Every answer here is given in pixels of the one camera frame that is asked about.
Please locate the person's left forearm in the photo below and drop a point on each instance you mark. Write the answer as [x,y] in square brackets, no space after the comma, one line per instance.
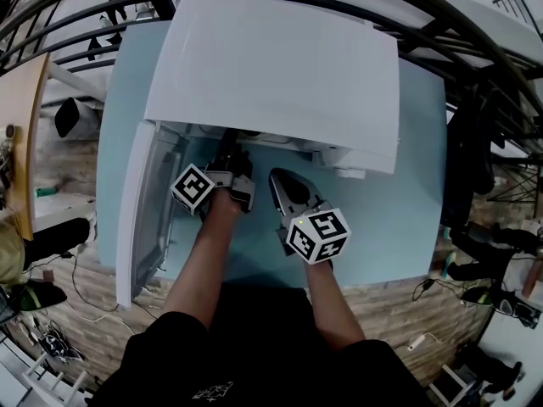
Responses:
[199,265]

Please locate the wooden desk white legs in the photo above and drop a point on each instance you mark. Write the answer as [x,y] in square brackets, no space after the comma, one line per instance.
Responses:
[21,100]

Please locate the white microwave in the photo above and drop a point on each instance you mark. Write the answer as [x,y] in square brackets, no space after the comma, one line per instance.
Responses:
[275,66]

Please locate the black white patterned object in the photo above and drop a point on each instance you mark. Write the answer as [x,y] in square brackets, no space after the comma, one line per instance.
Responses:
[55,346]

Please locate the white power strip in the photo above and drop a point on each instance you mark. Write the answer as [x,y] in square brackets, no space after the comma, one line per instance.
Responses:
[415,342]

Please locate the person's black shirt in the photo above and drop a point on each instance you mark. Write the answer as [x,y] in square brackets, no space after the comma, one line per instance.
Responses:
[263,346]

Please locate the white tape roll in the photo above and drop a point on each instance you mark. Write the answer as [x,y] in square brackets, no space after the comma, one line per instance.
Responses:
[11,132]

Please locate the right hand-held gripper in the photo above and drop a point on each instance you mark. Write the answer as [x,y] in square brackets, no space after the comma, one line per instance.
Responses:
[318,235]

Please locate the grey waste bin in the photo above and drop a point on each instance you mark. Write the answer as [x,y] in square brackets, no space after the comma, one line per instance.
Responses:
[68,117]

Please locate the person's right forearm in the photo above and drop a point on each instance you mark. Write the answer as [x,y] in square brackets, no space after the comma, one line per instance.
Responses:
[331,308]

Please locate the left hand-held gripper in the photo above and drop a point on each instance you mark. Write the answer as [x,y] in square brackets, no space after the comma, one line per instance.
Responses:
[193,187]

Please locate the green plastic item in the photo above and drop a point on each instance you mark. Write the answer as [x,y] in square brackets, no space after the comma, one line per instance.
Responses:
[44,191]

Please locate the black and green office chair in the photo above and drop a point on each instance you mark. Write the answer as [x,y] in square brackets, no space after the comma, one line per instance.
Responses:
[42,297]

